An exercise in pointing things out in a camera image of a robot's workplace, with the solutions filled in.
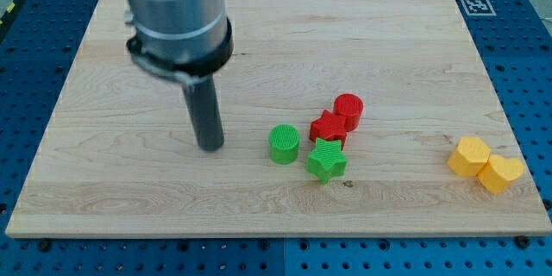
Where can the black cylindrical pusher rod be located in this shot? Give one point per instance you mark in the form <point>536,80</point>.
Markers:
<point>203,109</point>

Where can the green cylinder block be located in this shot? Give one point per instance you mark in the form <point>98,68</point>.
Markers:
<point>284,141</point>

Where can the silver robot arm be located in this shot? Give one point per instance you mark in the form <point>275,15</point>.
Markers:
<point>185,42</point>

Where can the red star block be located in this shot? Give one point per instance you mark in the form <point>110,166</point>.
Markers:
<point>329,127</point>

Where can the green star block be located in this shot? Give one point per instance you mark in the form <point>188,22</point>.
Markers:
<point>326,160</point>

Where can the wooden board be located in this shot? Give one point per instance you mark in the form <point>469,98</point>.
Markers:
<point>119,157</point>

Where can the red cylinder block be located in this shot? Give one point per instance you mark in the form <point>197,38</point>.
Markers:
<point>351,107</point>

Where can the yellow hexagon block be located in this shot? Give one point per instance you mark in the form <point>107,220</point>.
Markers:
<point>469,156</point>

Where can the white fiducial marker tag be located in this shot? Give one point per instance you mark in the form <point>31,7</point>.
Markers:
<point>478,7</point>

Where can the yellow heart block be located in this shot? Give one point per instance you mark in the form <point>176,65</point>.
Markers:
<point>499,173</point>

